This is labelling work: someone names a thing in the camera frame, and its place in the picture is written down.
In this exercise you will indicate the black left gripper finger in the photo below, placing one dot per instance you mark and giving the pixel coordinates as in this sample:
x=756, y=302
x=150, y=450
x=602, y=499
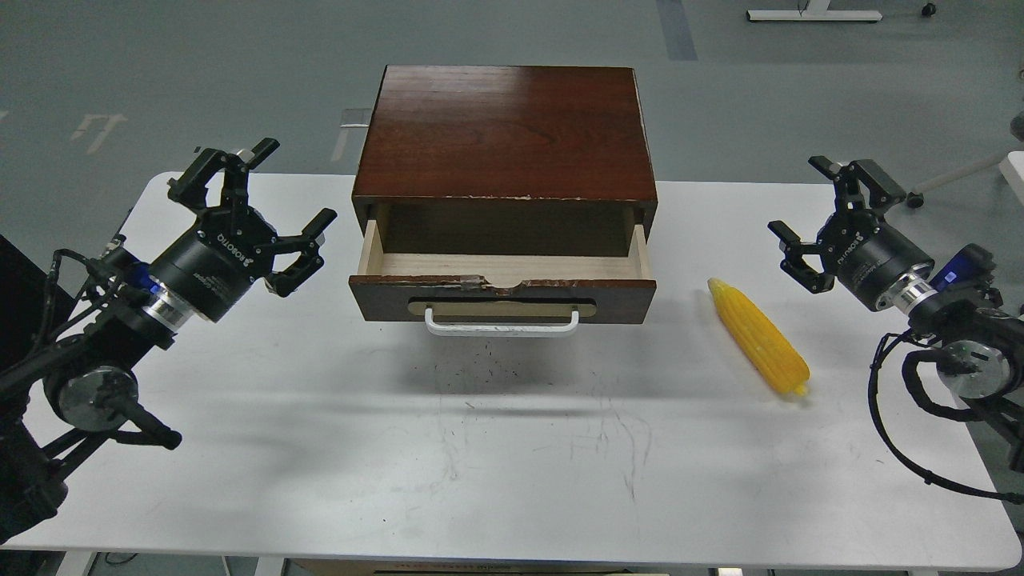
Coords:
x=191, y=188
x=306, y=244

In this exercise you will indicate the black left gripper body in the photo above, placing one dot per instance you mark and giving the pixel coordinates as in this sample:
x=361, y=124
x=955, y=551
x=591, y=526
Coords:
x=215, y=261

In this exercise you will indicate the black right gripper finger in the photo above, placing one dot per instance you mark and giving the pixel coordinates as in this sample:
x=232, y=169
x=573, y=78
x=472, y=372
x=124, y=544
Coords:
x=860, y=185
x=794, y=263

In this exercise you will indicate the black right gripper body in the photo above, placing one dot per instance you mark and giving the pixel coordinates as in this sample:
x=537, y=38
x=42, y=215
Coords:
x=868, y=256

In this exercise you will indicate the yellow corn cob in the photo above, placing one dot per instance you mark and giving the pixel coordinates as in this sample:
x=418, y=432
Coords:
x=767, y=349

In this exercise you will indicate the wooden drawer with white handle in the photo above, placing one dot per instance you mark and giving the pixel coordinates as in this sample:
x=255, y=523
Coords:
x=489, y=295

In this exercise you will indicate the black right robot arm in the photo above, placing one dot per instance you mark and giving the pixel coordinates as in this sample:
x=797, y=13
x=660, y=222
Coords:
x=966, y=355

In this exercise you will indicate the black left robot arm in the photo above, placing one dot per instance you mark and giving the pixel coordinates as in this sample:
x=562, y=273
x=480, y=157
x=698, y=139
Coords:
x=76, y=388

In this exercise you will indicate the dark wooden drawer cabinet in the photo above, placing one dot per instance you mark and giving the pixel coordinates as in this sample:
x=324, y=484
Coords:
x=517, y=133

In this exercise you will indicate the white chair leg with caster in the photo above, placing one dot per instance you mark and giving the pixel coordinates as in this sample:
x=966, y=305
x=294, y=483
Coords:
x=916, y=196

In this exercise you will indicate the white stand base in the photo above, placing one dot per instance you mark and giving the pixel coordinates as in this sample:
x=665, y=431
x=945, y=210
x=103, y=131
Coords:
x=814, y=11

